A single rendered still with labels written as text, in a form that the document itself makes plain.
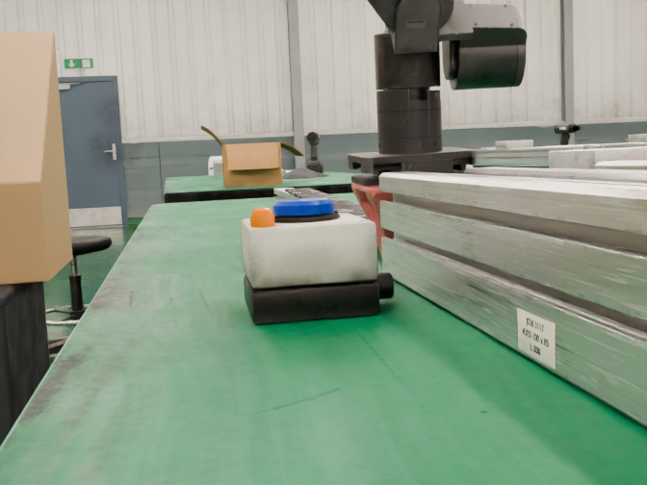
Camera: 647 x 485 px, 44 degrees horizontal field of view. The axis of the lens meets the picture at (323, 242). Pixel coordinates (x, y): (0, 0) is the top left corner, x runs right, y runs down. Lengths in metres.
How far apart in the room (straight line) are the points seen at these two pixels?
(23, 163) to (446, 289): 0.42
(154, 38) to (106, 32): 0.65
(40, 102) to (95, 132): 10.78
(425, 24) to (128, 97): 11.02
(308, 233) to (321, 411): 0.18
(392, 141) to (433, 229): 0.20
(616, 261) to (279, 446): 0.14
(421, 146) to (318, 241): 0.23
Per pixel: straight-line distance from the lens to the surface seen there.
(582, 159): 0.74
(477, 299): 0.45
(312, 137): 4.12
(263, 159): 2.76
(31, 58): 0.89
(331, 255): 0.49
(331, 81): 11.88
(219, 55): 11.69
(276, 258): 0.48
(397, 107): 0.69
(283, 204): 0.51
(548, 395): 0.34
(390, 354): 0.41
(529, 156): 4.18
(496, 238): 0.41
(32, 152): 0.78
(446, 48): 0.73
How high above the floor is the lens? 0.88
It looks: 6 degrees down
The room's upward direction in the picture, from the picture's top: 3 degrees counter-clockwise
